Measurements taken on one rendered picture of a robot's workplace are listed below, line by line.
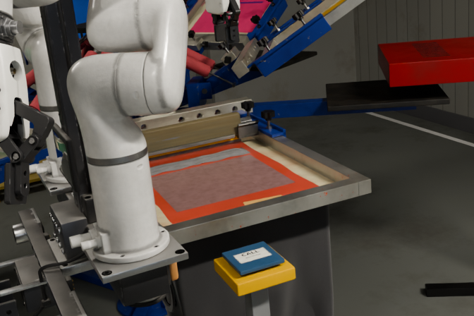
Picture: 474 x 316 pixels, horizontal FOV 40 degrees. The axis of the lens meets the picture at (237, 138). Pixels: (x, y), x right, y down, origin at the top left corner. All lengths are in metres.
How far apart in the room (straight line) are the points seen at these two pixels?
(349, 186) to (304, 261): 0.26
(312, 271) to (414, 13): 4.10
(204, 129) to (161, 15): 1.15
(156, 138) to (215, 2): 0.66
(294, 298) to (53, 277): 0.82
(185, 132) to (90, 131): 1.10
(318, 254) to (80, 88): 1.00
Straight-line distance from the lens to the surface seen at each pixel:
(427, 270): 3.34
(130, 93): 0.95
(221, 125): 2.12
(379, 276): 3.28
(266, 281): 1.34
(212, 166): 1.98
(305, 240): 1.76
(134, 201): 1.02
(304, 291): 1.84
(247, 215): 1.55
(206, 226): 1.51
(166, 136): 2.06
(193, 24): 3.55
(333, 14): 2.41
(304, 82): 6.17
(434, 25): 5.53
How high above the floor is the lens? 1.59
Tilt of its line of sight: 17 degrees down
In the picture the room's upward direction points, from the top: 6 degrees counter-clockwise
